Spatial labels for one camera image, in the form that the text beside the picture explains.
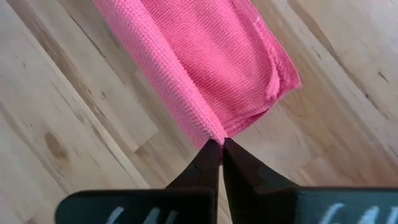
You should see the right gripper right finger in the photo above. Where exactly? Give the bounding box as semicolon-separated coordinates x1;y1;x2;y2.
222;138;398;224

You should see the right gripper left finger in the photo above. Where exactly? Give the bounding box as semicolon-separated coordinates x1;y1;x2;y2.
55;139;221;224

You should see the pink microfiber towel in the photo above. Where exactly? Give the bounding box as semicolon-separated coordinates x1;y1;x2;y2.
93;0;302;150

